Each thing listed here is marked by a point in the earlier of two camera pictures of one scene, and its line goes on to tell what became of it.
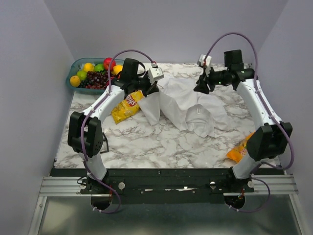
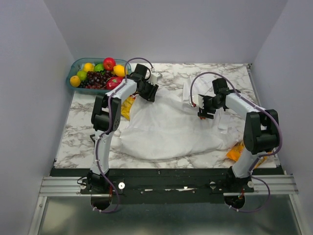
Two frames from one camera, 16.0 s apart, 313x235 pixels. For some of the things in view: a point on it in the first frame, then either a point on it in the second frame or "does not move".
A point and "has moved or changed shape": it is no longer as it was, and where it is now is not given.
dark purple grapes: (95, 80) does not move
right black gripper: (202, 86) → (203, 113)
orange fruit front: (75, 81) does not move
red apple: (106, 62) does not move
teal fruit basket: (78, 65) does not move
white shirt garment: (186, 107) has moved or changed shape
